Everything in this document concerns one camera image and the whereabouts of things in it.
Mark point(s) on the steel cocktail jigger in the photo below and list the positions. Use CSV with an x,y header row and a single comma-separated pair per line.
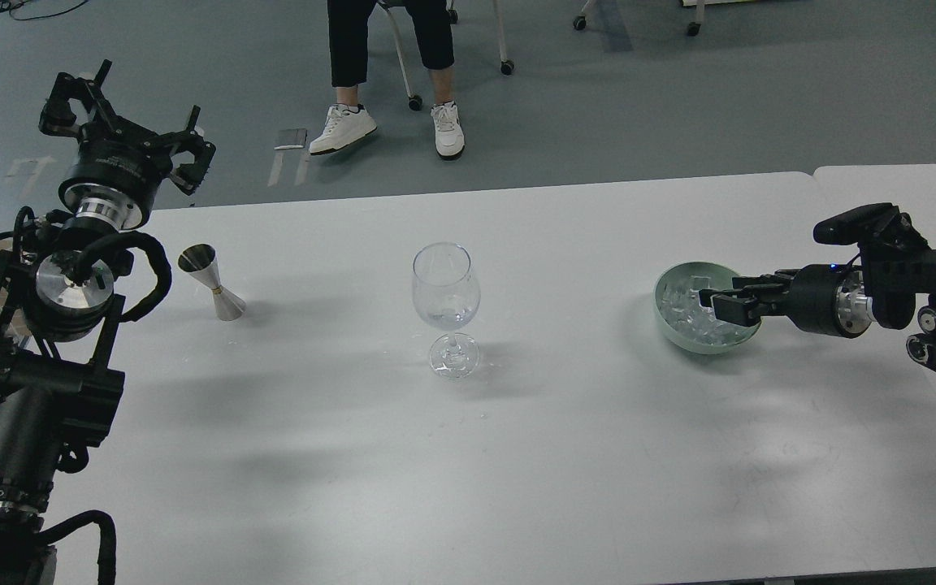
x,y
201,263

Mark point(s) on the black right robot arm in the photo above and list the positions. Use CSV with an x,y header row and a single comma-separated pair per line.
x,y
891,283

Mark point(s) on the clear wine glass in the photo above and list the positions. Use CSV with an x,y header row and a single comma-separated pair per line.
x,y
446,295

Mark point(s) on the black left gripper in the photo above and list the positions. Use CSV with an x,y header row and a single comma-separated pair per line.
x,y
109,177

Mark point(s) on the green bowl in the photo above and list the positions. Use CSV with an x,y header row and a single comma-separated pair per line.
x,y
722,279

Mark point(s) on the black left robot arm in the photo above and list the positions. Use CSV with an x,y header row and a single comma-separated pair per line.
x,y
68,280

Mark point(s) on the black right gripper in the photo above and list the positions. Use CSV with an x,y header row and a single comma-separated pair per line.
x,y
825,299

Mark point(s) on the pile of ice cubes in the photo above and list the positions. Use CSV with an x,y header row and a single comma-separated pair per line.
x,y
681,310

